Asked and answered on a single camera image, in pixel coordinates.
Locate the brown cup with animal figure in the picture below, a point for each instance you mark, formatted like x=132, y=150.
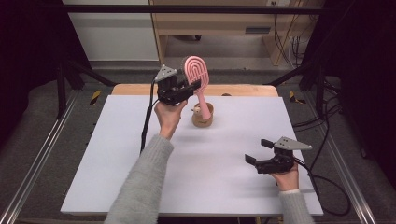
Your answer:
x=202, y=122

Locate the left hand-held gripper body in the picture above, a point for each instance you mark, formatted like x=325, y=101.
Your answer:
x=172, y=91

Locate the wooden table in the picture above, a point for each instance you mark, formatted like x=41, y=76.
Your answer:
x=243, y=90

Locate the white cabinet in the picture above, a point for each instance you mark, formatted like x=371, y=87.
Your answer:
x=115, y=34

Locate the white table cover board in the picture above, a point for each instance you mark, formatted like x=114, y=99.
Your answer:
x=218, y=149

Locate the light wooden desk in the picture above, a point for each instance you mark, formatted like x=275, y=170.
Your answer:
x=230, y=23

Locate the person's right hand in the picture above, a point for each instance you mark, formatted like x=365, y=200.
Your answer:
x=288, y=180

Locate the black horizontal frame bar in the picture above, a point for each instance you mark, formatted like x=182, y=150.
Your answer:
x=124, y=9

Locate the person's left hand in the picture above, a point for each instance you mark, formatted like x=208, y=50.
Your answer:
x=169, y=119

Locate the pink hairbrush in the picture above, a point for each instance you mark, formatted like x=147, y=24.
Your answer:
x=196, y=70

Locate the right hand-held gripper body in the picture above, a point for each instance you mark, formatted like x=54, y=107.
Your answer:
x=277, y=163

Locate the black metal stand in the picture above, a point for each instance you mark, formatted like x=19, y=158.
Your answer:
x=67, y=84
x=314, y=84

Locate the aluminium floor rail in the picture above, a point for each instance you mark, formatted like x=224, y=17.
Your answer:
x=345, y=174
x=37, y=155

